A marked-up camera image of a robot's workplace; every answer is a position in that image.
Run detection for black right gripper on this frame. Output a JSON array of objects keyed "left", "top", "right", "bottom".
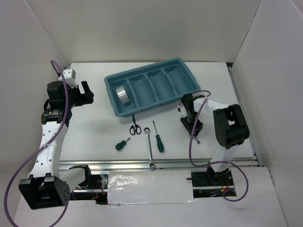
[{"left": 181, "top": 112, "right": 204, "bottom": 138}]

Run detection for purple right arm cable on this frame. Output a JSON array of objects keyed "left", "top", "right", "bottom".
[{"left": 189, "top": 90, "right": 249, "bottom": 202}]

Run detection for blue four-compartment tray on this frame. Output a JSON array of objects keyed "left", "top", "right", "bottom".
[{"left": 104, "top": 57, "right": 200, "bottom": 117}]

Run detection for black handled scissors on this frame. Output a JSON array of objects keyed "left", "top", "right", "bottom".
[{"left": 129, "top": 115, "right": 142, "bottom": 135}]

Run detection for large silver ratchet wrench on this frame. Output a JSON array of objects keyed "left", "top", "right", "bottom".
[{"left": 144, "top": 127, "right": 155, "bottom": 170}]

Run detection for aluminium front rail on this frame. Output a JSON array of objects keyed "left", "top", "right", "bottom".
[{"left": 58, "top": 159, "right": 260, "bottom": 171}]

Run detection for aluminium rail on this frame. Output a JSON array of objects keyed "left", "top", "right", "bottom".
[
  {"left": 58, "top": 159, "right": 260, "bottom": 171},
  {"left": 225, "top": 62, "right": 264, "bottom": 167}
]

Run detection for long green handled screwdriver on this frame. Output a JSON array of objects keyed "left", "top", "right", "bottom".
[{"left": 152, "top": 121, "right": 164, "bottom": 153}]

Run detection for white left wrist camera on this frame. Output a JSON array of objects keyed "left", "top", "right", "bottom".
[{"left": 63, "top": 69, "right": 77, "bottom": 88}]

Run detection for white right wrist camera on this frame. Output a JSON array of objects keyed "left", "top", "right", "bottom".
[{"left": 178, "top": 106, "right": 187, "bottom": 117}]

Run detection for white tape roll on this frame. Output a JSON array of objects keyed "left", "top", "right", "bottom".
[{"left": 116, "top": 86, "right": 130, "bottom": 104}]

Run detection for white foil-edged cover sheet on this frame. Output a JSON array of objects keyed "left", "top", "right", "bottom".
[{"left": 107, "top": 170, "right": 194, "bottom": 205}]

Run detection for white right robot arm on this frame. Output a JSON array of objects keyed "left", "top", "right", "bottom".
[{"left": 178, "top": 93, "right": 250, "bottom": 185}]

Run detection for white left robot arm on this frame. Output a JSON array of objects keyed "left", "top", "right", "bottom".
[{"left": 18, "top": 80, "right": 94, "bottom": 210}]

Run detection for aluminium right side rail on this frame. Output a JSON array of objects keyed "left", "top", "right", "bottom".
[{"left": 225, "top": 62, "right": 264, "bottom": 167}]

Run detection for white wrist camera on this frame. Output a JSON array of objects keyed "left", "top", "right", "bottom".
[
  {"left": 178, "top": 106, "right": 187, "bottom": 117},
  {"left": 63, "top": 69, "right": 77, "bottom": 88}
]

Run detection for stubby green handled screwdriver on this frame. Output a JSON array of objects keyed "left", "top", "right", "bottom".
[{"left": 115, "top": 137, "right": 131, "bottom": 151}]

